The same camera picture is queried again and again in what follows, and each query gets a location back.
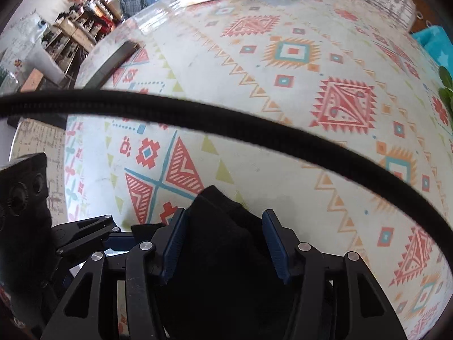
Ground green leafy vegetable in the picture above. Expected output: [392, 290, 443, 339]
[439, 66, 453, 116]

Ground turquoise star covered chair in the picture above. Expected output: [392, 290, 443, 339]
[412, 25, 453, 75]

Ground black pants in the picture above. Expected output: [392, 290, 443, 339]
[126, 186, 296, 339]

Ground patterned tablecloth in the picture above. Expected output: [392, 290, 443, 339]
[65, 0, 452, 339]

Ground black corrugated cable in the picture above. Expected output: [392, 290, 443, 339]
[0, 89, 453, 256]

